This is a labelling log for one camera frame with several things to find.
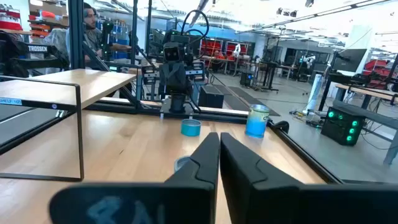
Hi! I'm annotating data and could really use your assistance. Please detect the black floor box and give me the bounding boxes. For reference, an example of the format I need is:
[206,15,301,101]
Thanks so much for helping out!
[198,84,225,109]

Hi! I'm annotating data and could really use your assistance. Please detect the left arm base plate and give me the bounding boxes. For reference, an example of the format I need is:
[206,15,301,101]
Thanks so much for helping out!
[159,98,203,116]

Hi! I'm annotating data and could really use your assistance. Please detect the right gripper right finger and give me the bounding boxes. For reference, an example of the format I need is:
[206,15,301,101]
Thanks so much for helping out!
[220,133,398,224]

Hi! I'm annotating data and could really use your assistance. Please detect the black floor mat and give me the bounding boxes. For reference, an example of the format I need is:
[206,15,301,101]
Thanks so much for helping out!
[214,84,281,117]

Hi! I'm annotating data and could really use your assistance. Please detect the black monitor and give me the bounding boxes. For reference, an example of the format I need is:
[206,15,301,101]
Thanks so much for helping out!
[330,48,368,74]

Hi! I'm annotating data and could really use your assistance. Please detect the teal short tin can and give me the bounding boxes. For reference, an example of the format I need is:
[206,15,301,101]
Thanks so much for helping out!
[180,118,202,137]

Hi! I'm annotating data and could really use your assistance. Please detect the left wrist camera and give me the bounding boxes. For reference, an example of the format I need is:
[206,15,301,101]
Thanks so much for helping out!
[162,42,185,62]

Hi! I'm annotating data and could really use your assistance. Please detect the black computer green lights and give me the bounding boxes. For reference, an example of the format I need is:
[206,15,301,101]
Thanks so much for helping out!
[320,106,366,147]

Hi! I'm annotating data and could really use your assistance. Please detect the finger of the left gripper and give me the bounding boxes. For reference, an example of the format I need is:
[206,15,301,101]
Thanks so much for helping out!
[175,62,192,95]
[160,62,176,95]

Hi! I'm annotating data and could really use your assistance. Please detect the person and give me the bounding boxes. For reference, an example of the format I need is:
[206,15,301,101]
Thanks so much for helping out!
[45,2,133,68]

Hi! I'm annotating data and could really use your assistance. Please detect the black aluminium table frame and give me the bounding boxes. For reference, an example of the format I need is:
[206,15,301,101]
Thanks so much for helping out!
[0,0,345,185]

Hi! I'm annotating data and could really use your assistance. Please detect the red storage bins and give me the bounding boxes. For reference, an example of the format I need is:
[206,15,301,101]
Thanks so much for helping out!
[0,8,23,31]

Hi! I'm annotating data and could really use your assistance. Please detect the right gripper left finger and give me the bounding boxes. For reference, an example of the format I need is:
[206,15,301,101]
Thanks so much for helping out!
[49,133,220,224]

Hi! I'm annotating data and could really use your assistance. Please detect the white cylinder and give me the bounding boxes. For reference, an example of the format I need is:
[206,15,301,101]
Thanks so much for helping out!
[305,73,325,115]

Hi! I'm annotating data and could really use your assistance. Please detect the black box white labels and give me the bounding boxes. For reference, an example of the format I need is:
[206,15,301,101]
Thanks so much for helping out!
[185,60,206,83]
[141,63,157,85]

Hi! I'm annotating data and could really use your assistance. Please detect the black tower blue light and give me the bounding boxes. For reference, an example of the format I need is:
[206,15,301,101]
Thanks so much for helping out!
[239,71,255,88]

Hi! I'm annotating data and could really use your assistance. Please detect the wooden desk black legs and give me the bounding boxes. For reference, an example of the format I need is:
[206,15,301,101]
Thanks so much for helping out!
[333,81,398,166]

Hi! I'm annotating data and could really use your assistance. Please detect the red rack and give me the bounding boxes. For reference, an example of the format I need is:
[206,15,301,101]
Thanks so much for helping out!
[200,37,224,60]
[224,40,249,62]

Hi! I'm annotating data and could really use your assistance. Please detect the blue storage bins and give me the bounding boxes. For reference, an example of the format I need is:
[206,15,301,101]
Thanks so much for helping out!
[110,21,131,60]

